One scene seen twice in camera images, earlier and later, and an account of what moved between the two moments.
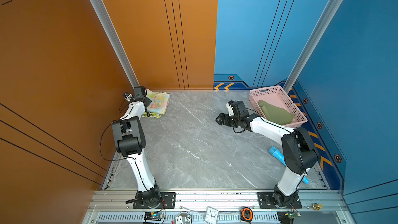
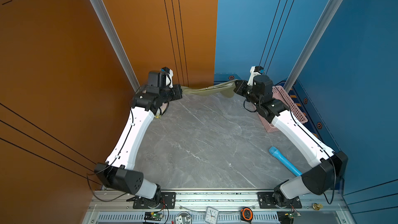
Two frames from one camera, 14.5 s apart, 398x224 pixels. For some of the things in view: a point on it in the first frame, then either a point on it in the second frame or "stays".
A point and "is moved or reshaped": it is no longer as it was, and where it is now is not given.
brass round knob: [317, 207] stays
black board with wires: [287, 217] stays
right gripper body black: [229, 121] -> [244, 89]
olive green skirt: [279, 115] is moved or reshaped
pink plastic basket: [276, 96] stays
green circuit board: [153, 216] stays
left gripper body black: [147, 100] -> [172, 93]
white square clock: [211, 215] stays
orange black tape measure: [246, 214] stays
